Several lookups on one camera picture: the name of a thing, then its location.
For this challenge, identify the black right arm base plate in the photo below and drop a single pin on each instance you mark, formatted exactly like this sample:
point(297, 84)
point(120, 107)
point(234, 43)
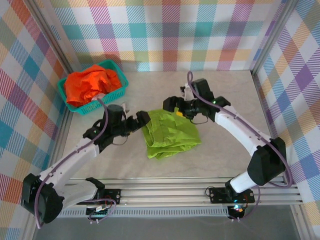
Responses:
point(217, 195)

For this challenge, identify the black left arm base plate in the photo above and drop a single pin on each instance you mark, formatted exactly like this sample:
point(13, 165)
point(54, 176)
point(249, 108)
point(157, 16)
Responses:
point(112, 196)

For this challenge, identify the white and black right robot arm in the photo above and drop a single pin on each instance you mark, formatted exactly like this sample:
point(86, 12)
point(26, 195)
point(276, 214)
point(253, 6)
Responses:
point(245, 135)

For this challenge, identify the aluminium rail frame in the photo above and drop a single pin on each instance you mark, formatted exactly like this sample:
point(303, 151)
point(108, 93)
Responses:
point(162, 193)

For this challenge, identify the aluminium corner post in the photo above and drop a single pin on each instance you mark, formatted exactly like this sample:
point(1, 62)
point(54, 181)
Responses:
point(53, 37)
point(272, 32)

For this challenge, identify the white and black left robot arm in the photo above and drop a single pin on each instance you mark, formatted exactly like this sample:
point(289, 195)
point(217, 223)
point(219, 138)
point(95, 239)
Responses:
point(75, 155)

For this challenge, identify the lime green shorts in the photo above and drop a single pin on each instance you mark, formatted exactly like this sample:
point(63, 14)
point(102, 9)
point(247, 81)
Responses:
point(172, 135)

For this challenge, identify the orange shorts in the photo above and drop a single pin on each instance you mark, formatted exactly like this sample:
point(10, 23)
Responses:
point(87, 82)

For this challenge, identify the aluminium table side rail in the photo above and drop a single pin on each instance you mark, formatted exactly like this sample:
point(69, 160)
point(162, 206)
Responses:
point(62, 140)

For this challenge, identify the teal plastic basket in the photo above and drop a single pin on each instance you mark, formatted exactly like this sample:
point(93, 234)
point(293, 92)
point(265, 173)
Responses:
point(117, 92)

